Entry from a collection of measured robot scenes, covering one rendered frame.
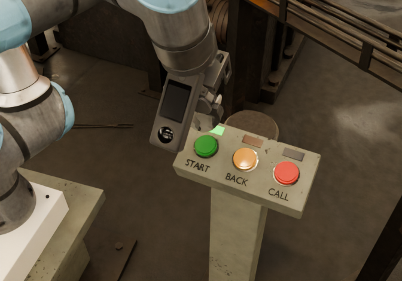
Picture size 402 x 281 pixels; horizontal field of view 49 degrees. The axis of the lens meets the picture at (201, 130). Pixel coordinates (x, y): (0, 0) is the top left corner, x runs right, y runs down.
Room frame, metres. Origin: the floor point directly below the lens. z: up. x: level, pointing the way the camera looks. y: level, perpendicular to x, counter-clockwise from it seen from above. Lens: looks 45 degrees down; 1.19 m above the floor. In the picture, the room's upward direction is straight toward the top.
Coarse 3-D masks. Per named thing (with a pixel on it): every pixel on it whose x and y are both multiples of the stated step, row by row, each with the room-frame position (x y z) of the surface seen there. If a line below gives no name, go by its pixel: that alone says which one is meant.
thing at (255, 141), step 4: (244, 136) 0.55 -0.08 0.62; (248, 136) 0.55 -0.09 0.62; (244, 140) 0.54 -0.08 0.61; (248, 140) 0.54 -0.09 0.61; (252, 140) 0.54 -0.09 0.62; (256, 140) 0.54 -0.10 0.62; (260, 140) 0.54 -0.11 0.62; (252, 144) 0.53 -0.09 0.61; (256, 144) 0.53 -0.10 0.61; (260, 144) 0.53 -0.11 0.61
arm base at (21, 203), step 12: (24, 180) 0.60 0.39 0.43; (12, 192) 0.54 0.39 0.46; (24, 192) 0.56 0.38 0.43; (0, 204) 0.52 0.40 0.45; (12, 204) 0.53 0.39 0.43; (24, 204) 0.54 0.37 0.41; (0, 216) 0.51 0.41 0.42; (12, 216) 0.51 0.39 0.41; (24, 216) 0.53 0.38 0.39; (0, 228) 0.49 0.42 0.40; (12, 228) 0.50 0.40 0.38
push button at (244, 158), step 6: (240, 150) 0.52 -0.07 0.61; (246, 150) 0.51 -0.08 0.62; (234, 156) 0.51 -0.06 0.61; (240, 156) 0.51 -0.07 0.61; (246, 156) 0.50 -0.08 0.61; (252, 156) 0.50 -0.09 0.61; (234, 162) 0.50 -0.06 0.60; (240, 162) 0.49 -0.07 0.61; (246, 162) 0.49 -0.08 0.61; (252, 162) 0.49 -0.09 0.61; (240, 168) 0.49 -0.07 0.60; (246, 168) 0.49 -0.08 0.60
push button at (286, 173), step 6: (282, 162) 0.49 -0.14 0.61; (288, 162) 0.49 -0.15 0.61; (276, 168) 0.48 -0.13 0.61; (282, 168) 0.48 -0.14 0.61; (288, 168) 0.48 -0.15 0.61; (294, 168) 0.48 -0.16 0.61; (276, 174) 0.47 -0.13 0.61; (282, 174) 0.47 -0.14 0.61; (288, 174) 0.47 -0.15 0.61; (294, 174) 0.47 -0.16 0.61; (282, 180) 0.46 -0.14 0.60; (288, 180) 0.46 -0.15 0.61; (294, 180) 0.46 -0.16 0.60
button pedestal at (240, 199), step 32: (192, 128) 0.58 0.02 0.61; (192, 160) 0.51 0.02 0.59; (224, 160) 0.51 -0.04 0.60; (288, 160) 0.50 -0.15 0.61; (224, 192) 0.48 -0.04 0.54; (256, 192) 0.45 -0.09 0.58; (288, 192) 0.44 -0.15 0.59; (224, 224) 0.48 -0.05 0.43; (256, 224) 0.46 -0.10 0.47; (224, 256) 0.48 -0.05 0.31; (256, 256) 0.48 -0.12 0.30
